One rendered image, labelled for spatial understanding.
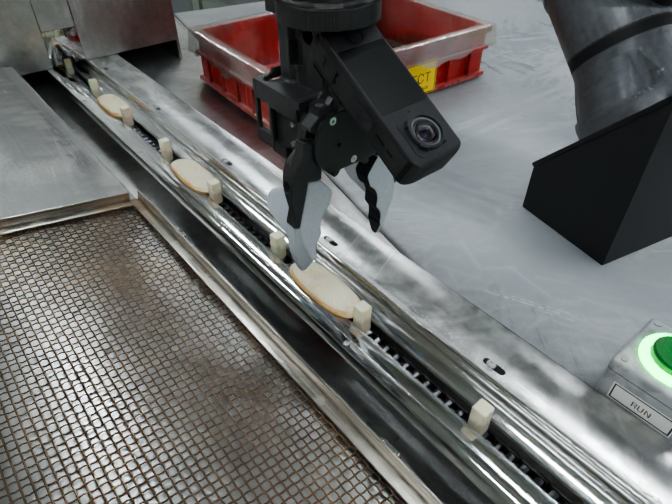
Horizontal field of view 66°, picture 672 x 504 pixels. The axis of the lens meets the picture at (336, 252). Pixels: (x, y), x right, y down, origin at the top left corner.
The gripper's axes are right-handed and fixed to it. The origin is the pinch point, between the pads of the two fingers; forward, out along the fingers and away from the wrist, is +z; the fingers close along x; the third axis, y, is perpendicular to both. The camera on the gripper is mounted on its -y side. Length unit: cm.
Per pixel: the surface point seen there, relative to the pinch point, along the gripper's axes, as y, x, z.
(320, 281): 3.5, 0.3, 6.9
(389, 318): -3.9, -2.3, 7.9
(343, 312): -1.0, 1.0, 7.3
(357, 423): -12.5, 9.3, 3.4
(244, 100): 49, -18, 9
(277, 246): 10.9, 0.6, 6.9
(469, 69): 33, -59, 8
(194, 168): 31.5, 0.1, 6.9
